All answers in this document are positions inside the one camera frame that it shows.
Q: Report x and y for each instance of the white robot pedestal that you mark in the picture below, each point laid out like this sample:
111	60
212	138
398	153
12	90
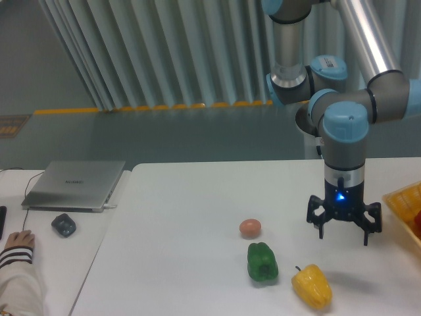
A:
312	140

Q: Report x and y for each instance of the red item in basket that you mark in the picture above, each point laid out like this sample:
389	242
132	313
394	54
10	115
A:
417	221

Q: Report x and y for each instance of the silver laptop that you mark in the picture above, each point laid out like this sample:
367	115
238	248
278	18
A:
80	186

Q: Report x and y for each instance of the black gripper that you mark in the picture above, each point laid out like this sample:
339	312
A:
344	204

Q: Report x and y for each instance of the green bell pepper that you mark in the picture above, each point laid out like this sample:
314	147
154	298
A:
261	262

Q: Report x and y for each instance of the brown egg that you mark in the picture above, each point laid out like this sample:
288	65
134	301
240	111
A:
250	228

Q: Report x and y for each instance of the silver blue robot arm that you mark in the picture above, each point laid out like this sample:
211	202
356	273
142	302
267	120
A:
340	119

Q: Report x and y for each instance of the striped beige sleeve forearm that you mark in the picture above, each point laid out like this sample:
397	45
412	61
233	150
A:
21	292

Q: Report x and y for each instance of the small dark grey tray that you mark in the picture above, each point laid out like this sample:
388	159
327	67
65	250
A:
64	225

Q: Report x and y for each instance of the yellow bell pepper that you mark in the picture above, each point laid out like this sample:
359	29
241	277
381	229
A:
311	285

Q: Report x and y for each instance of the black keyboard edge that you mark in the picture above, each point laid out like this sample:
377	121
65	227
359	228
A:
3	214

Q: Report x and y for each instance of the person's hand on mouse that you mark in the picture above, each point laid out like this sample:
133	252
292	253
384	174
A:
23	239

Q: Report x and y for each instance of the yellow plastic basket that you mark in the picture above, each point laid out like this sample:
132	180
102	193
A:
405	204

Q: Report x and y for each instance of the white corrugated partition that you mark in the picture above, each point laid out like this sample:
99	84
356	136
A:
194	53

